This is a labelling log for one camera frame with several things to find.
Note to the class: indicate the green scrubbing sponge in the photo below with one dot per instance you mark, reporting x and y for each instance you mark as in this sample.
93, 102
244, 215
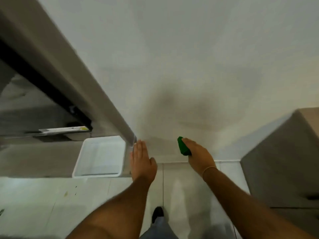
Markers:
184, 147

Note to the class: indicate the person's right fingers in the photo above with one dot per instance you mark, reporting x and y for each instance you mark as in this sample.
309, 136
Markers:
190, 144

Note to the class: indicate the white plastic tray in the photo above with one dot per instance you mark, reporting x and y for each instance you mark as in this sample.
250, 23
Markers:
101, 156

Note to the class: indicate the person's right hand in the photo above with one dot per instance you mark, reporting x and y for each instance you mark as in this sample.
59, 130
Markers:
200, 158

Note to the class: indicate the person's right forearm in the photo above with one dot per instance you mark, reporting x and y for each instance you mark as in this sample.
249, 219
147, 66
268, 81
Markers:
246, 209

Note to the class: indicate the person's left thumb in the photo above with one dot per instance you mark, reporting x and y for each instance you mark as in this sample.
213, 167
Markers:
153, 163

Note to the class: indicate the person's left forearm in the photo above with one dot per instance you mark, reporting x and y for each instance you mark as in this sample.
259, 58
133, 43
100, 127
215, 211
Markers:
117, 209

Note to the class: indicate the grey trouser leg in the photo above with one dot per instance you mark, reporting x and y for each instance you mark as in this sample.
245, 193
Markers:
159, 230

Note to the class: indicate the black shoe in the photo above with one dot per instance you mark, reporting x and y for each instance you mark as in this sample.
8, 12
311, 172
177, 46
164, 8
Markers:
157, 214

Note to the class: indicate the white label sticker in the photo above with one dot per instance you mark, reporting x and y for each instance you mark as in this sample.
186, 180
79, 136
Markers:
63, 129

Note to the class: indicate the grey cabinet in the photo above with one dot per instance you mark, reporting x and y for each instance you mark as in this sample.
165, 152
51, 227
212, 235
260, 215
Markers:
284, 159

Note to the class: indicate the person's left hand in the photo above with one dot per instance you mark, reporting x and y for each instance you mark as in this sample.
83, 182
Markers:
142, 166

